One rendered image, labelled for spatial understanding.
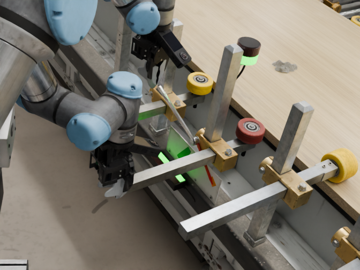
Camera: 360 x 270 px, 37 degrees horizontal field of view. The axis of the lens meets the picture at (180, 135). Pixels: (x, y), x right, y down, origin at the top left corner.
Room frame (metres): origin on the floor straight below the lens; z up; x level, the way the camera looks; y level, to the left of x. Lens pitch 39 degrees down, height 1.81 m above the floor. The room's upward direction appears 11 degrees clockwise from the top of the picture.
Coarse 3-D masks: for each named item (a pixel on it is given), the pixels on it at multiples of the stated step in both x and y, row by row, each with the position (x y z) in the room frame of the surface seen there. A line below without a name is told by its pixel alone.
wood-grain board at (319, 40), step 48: (192, 0) 1.94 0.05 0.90; (240, 0) 2.02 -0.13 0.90; (288, 0) 2.11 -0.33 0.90; (192, 48) 1.57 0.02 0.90; (288, 48) 1.71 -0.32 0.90; (336, 48) 1.78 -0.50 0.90; (240, 96) 1.35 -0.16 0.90; (288, 96) 1.40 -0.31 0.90; (336, 96) 1.45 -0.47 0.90; (336, 144) 1.21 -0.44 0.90; (336, 192) 1.01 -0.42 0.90
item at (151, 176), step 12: (228, 144) 1.16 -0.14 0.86; (240, 144) 1.17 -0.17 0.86; (252, 144) 1.19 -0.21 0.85; (192, 156) 1.08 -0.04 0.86; (204, 156) 1.09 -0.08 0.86; (156, 168) 1.01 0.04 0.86; (168, 168) 1.01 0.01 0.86; (180, 168) 1.03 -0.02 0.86; (192, 168) 1.06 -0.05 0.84; (144, 180) 0.96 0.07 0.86; (156, 180) 0.98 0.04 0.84
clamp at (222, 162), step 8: (200, 136) 1.16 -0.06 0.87; (200, 144) 1.16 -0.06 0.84; (208, 144) 1.13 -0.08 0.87; (216, 144) 1.14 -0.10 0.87; (224, 144) 1.14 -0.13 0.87; (216, 152) 1.11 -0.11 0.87; (232, 152) 1.12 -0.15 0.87; (216, 160) 1.10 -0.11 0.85; (224, 160) 1.08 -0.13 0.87; (232, 160) 1.10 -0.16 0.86; (224, 168) 1.09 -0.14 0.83
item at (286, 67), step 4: (272, 64) 1.57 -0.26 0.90; (276, 64) 1.56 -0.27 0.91; (280, 64) 1.57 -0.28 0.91; (284, 64) 1.56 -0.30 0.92; (288, 64) 1.56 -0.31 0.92; (292, 64) 1.58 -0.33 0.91; (276, 68) 1.54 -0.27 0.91; (280, 68) 1.54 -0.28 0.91; (284, 68) 1.54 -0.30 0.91; (288, 68) 1.55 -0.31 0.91; (292, 68) 1.56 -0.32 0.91; (296, 68) 1.57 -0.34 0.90
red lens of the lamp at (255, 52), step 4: (244, 36) 1.22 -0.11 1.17; (240, 44) 1.18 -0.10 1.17; (260, 44) 1.20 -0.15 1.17; (244, 48) 1.17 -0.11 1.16; (248, 48) 1.17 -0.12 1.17; (256, 48) 1.17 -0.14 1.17; (244, 52) 1.17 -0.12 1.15; (248, 52) 1.17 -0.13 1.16; (252, 52) 1.17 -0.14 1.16; (256, 52) 1.17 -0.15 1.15; (248, 56) 1.17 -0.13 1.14; (252, 56) 1.17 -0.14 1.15
